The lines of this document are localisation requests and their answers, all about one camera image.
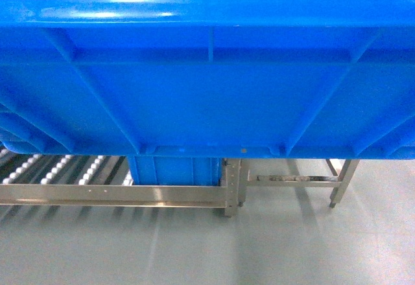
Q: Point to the large blue plastic crate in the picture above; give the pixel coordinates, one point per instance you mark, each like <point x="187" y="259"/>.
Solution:
<point x="209" y="78"/>

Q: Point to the blue crate on shelf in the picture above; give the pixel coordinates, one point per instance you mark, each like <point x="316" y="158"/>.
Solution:
<point x="175" y="171"/>

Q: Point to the steel roller conveyor shelf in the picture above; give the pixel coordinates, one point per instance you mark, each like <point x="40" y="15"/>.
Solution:
<point x="105" y="181"/>

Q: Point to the steel frame table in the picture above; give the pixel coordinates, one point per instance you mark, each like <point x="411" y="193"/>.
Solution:
<point x="339" y="180"/>

